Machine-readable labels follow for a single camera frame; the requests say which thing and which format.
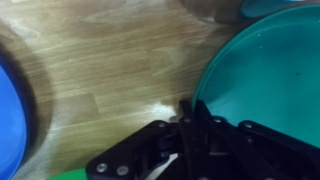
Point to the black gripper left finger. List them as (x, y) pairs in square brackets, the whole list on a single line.
[(133, 153)]

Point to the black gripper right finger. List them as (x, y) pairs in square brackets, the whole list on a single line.
[(253, 156)]

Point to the dark green plate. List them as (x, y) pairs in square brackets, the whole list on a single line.
[(266, 73)]

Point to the blue plate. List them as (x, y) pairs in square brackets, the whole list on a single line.
[(10, 126)]

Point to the bright green bowl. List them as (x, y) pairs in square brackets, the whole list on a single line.
[(71, 175)]

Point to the dark green cup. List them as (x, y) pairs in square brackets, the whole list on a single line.
[(266, 7)]

